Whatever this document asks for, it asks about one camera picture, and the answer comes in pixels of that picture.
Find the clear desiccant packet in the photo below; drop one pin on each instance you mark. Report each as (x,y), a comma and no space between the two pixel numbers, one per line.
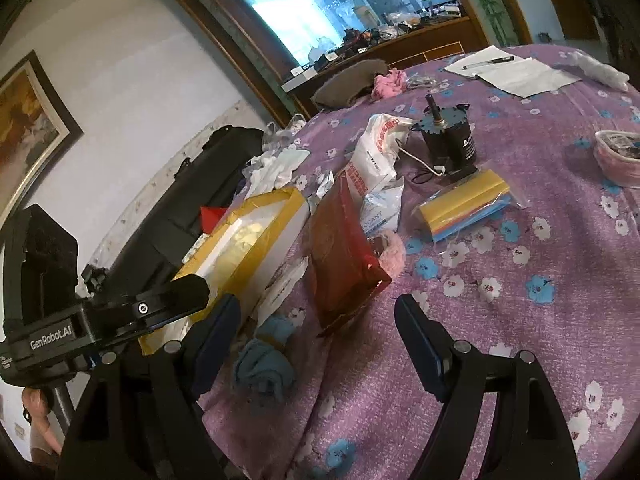
(382,207)

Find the wooden framed mirror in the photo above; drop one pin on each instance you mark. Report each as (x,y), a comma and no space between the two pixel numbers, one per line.
(300,5)

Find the white flat box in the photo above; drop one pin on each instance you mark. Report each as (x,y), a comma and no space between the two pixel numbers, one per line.
(299,80)

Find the coloured sheets pack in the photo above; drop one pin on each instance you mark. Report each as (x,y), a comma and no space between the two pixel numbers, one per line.
(465,200)

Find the black sofa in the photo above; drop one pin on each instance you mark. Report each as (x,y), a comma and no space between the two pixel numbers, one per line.
(200,190)

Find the pink fuzzy plush item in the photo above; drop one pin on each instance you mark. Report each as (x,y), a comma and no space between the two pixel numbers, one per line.
(392,257)

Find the white cotton gloves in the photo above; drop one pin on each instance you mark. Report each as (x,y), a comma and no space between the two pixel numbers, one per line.
(277,165)

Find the blue knitted cloth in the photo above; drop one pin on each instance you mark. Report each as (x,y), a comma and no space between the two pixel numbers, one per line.
(265,360)

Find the person's left hand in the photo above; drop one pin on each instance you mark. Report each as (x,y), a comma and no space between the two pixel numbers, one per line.
(36,407)

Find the pink fluffy cloth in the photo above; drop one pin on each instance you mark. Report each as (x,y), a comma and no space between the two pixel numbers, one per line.
(390,82)

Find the crumpled clear plastic bags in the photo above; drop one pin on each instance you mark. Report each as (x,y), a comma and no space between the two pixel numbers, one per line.
(285,132)

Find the black electric motor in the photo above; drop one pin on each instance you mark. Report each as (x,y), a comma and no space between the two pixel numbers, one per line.
(450,140)

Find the cardboard box with yellow tape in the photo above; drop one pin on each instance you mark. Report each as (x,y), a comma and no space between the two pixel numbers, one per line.
(280,220)

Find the bamboo print wall panel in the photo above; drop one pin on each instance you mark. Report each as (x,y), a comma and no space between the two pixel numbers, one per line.
(487,0)

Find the clear plastic container pink base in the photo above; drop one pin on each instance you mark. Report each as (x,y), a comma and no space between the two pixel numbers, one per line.
(620,157)

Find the black pen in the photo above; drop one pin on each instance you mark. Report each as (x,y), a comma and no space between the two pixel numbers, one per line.
(490,61)

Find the red translucent plastic bag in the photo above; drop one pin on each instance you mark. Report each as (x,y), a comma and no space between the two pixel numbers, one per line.
(340,255)

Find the wooden headboard shelf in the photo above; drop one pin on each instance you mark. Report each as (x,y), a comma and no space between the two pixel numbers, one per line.
(415,42)

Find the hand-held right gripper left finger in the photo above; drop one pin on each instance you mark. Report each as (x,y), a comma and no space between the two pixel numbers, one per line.
(220,330)

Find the white plastic bag red print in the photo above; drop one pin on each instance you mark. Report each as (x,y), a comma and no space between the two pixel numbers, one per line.
(375,150)

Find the red paper bag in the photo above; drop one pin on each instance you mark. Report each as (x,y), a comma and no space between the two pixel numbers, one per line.
(211,217)

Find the grey brown cushion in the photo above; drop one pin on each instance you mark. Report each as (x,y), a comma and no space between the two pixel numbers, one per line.
(350,82)

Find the purple floral bed sheet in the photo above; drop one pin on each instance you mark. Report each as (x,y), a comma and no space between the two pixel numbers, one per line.
(500,310)

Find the clutter on headboard shelf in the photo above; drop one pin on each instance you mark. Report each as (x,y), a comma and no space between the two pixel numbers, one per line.
(390,30)

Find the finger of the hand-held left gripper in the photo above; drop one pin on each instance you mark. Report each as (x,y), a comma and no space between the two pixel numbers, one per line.
(175,295)

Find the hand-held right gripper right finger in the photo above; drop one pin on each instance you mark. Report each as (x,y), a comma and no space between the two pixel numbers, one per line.
(422,345)

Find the framed painting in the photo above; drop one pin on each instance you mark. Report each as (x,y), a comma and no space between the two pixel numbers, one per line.
(30,125)

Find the white paper sheet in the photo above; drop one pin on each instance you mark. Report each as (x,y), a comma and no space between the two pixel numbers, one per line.
(480,62)
(530,77)

